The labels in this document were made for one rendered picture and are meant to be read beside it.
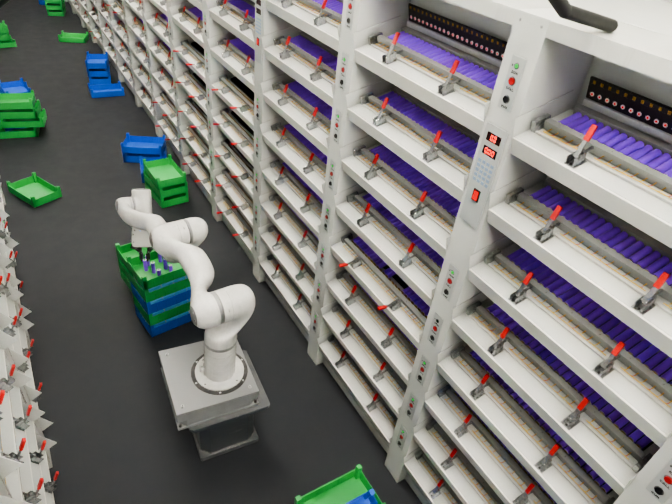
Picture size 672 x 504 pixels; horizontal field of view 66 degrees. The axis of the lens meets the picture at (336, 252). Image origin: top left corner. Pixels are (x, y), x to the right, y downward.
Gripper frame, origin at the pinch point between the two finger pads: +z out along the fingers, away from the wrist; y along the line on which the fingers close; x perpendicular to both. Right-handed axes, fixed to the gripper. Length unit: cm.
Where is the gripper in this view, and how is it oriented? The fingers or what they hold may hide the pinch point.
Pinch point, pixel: (144, 256)
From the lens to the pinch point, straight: 255.8
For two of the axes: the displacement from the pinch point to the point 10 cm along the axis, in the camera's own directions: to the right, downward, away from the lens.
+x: -1.9, -2.1, 9.6
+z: -0.3, 9.8, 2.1
